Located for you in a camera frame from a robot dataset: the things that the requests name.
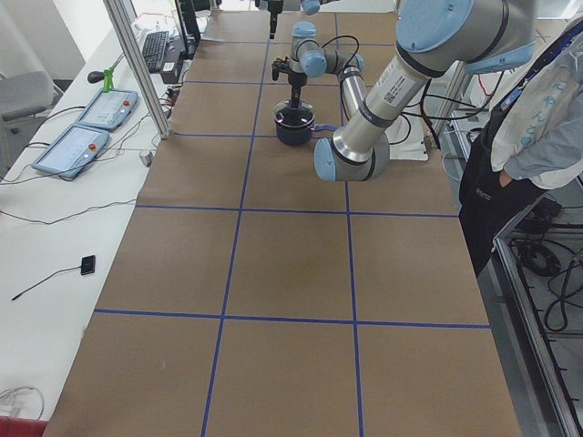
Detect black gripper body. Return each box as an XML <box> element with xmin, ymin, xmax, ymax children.
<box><xmin>267</xmin><ymin>0</ymin><xmax>282</xmax><ymax>11</ymax></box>
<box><xmin>288</xmin><ymin>70</ymin><xmax>308</xmax><ymax>90</ymax></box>

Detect glass pot lid blue knob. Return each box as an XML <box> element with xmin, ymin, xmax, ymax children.
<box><xmin>273</xmin><ymin>100</ymin><xmax>315</xmax><ymax>129</ymax></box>

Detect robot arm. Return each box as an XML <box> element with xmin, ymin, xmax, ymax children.
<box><xmin>291</xmin><ymin>0</ymin><xmax>537</xmax><ymax>181</ymax></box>
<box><xmin>264</xmin><ymin>0</ymin><xmax>328</xmax><ymax>39</ymax></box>

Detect dark blue saucepan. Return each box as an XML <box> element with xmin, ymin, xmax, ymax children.
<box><xmin>274</xmin><ymin>120</ymin><xmax>338</xmax><ymax>147</ymax></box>

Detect black keyboard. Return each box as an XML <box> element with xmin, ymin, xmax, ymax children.
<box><xmin>142</xmin><ymin>31</ymin><xmax>169</xmax><ymax>73</ymax></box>

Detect far blue teach pendant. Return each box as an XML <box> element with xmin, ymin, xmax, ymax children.
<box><xmin>77</xmin><ymin>89</ymin><xmax>138</xmax><ymax>132</ymax></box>

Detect blue teach pendant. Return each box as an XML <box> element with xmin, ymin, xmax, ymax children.
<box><xmin>77</xmin><ymin>89</ymin><xmax>138</xmax><ymax>132</ymax></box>
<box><xmin>32</xmin><ymin>124</ymin><xmax>109</xmax><ymax>180</ymax></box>

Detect near blue teach pendant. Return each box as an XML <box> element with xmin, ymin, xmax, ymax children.
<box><xmin>32</xmin><ymin>124</ymin><xmax>109</xmax><ymax>180</ymax></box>

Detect person in dark apron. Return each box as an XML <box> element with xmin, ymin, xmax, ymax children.
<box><xmin>459</xmin><ymin>15</ymin><xmax>582</xmax><ymax>273</ymax></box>

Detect small black square pad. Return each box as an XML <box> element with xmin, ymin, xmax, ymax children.
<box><xmin>80</xmin><ymin>255</ymin><xmax>97</xmax><ymax>276</ymax></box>

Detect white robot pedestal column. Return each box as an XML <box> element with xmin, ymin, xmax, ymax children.
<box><xmin>386</xmin><ymin>63</ymin><xmax>458</xmax><ymax>161</ymax></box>

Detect aluminium frame post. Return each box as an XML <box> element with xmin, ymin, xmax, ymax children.
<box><xmin>103</xmin><ymin>0</ymin><xmax>171</xmax><ymax>140</ymax></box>

